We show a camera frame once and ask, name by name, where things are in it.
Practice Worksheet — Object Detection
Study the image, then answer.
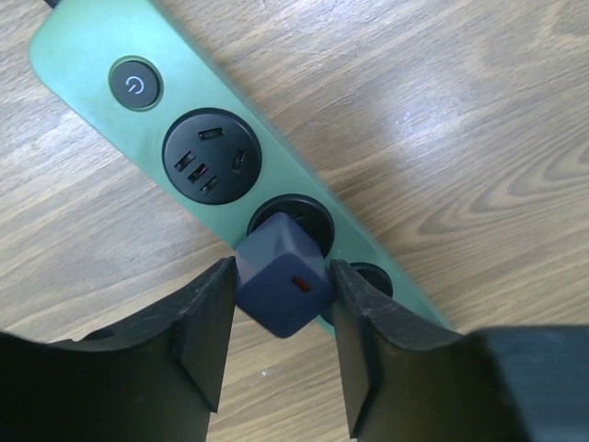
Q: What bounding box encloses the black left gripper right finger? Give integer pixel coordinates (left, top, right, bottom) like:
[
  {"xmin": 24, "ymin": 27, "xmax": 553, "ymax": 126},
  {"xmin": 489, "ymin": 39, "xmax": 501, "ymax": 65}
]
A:
[{"xmin": 330, "ymin": 261, "xmax": 588, "ymax": 441}]

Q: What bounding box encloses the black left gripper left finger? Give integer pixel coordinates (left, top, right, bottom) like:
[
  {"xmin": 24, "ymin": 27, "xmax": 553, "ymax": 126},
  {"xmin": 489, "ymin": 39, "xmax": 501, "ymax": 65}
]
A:
[{"xmin": 1, "ymin": 258, "xmax": 236, "ymax": 441}]

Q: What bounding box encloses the dark grey small adapter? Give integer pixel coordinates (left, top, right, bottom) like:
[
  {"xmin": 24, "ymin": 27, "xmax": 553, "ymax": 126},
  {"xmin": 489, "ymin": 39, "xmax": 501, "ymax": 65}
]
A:
[{"xmin": 234, "ymin": 212, "xmax": 336, "ymax": 338}]

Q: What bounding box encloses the dark green power strip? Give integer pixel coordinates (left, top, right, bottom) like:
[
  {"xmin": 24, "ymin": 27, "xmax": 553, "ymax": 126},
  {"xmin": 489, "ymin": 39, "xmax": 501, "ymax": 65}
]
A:
[{"xmin": 29, "ymin": 1, "xmax": 447, "ymax": 326}]

